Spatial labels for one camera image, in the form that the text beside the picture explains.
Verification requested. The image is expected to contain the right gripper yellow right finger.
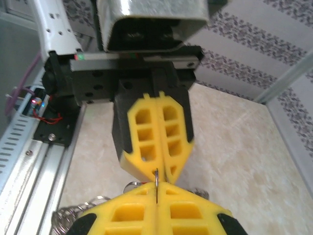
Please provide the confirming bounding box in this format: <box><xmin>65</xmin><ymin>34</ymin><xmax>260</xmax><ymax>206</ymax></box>
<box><xmin>156</xmin><ymin>182</ymin><xmax>248</xmax><ymax>235</ymax></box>

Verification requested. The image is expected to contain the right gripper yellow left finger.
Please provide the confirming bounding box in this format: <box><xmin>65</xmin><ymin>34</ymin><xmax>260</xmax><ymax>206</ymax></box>
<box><xmin>65</xmin><ymin>182</ymin><xmax>157</xmax><ymax>235</ymax></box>

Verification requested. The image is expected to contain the metal disc with key rings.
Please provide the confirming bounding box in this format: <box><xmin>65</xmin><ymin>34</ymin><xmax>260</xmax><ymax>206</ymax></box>
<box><xmin>51</xmin><ymin>181</ymin><xmax>210</xmax><ymax>235</ymax></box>

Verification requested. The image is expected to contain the small steel split ring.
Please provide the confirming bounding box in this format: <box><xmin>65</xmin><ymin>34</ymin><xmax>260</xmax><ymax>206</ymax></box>
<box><xmin>153</xmin><ymin>168</ymin><xmax>161</xmax><ymax>204</ymax></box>

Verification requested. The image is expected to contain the thin red wire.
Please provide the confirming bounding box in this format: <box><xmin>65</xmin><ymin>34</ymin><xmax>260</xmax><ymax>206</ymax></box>
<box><xmin>33</xmin><ymin>114</ymin><xmax>64</xmax><ymax>125</ymax></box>

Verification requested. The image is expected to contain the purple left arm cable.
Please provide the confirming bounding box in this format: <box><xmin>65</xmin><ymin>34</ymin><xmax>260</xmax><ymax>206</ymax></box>
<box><xmin>4</xmin><ymin>52</ymin><xmax>42</xmax><ymax>117</ymax></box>

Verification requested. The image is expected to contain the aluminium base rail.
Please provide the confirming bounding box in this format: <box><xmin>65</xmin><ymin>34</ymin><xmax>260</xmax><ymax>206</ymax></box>
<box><xmin>0</xmin><ymin>105</ymin><xmax>87</xmax><ymax>235</ymax></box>

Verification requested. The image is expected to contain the grey slotted cable duct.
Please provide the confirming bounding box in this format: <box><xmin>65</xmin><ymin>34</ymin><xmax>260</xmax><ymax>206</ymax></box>
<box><xmin>0</xmin><ymin>97</ymin><xmax>51</xmax><ymax>189</ymax></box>

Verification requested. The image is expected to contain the aluminium corner post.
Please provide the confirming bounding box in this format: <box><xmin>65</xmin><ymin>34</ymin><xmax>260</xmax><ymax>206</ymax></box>
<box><xmin>254</xmin><ymin>50</ymin><xmax>313</xmax><ymax>105</ymax></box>

